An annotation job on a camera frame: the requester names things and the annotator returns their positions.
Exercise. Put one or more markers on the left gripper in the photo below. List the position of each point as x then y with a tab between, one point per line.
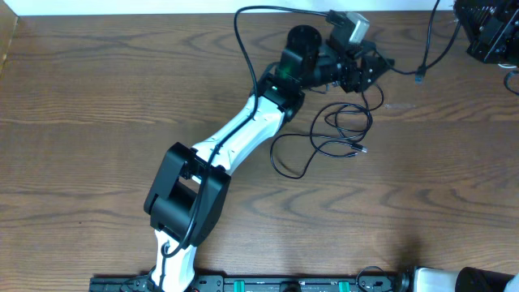
356	75

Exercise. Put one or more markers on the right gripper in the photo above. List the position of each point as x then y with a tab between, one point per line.
489	45

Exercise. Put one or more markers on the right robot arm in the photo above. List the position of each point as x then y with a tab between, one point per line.
467	279

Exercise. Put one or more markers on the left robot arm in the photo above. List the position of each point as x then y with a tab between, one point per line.
187	195

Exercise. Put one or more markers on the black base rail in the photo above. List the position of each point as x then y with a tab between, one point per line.
370	278

